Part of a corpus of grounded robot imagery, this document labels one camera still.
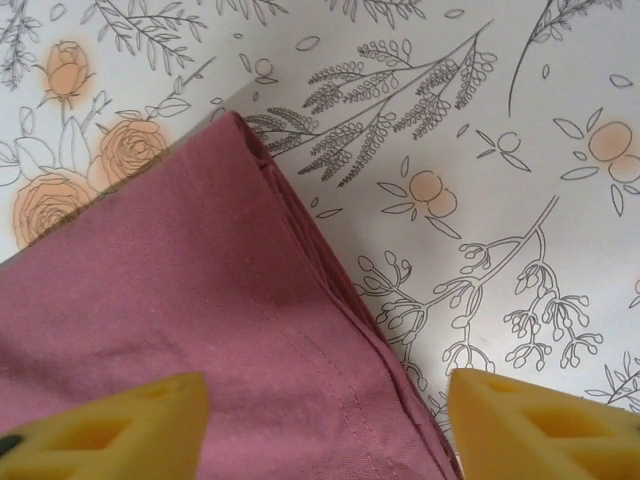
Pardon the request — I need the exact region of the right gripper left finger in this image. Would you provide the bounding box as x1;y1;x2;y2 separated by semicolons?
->
0;370;210;480

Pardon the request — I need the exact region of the maroon t-shirt with shine print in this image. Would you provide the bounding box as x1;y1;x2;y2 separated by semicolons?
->
0;110;461;480

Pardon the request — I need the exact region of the floral print table cover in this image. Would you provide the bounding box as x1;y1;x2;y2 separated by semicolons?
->
0;0;640;480

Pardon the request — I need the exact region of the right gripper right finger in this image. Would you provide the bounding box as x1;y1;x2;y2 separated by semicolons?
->
446;368;640;480

